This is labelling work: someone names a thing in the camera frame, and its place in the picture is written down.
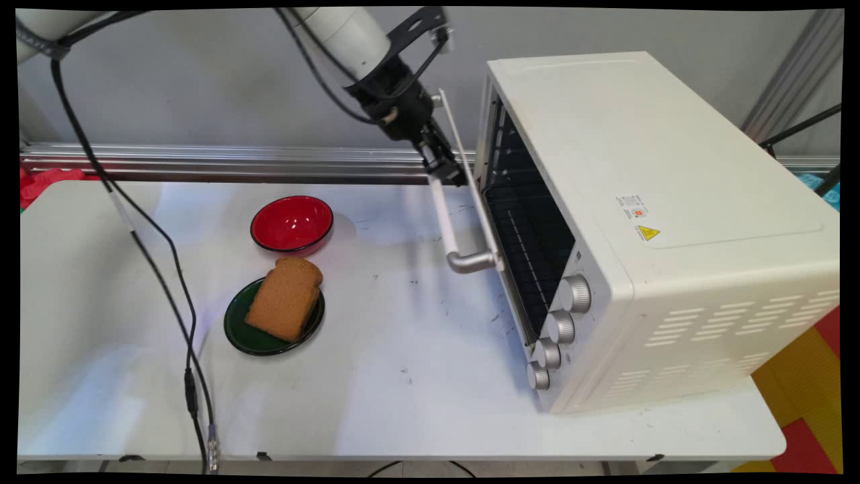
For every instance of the slanted aluminium post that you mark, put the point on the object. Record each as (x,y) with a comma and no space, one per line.
(796,74)

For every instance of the horizontal aluminium rail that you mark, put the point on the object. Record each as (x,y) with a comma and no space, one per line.
(269,161)

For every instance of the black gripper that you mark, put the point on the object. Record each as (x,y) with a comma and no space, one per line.
(396,101)

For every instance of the black table clip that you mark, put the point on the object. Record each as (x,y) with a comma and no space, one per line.
(264,456)
(656,458)

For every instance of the large silver oven knob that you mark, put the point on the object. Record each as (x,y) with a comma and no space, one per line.
(576,294)

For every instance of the yellow warning sticker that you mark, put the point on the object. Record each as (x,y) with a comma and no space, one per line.
(648,232)

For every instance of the brown bread slice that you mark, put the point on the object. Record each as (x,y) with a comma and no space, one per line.
(284,299)

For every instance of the dark green plate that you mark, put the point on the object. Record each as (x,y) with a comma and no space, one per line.
(250,333)

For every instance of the teal object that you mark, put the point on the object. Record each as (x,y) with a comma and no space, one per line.
(821,188)

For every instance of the red cloth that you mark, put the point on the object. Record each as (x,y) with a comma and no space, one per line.
(47,183)

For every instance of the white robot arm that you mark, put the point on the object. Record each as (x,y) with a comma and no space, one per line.
(342,33)

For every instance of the red bowl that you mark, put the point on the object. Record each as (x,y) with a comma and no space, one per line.
(291,224)

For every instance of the thin black rod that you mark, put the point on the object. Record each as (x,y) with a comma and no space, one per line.
(803,126)

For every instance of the white toaster oven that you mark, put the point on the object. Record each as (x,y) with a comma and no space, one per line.
(672,202)

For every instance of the white label sticker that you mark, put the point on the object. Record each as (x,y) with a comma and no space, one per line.
(631,206)

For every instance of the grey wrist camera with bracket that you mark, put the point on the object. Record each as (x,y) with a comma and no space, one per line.
(420,27)

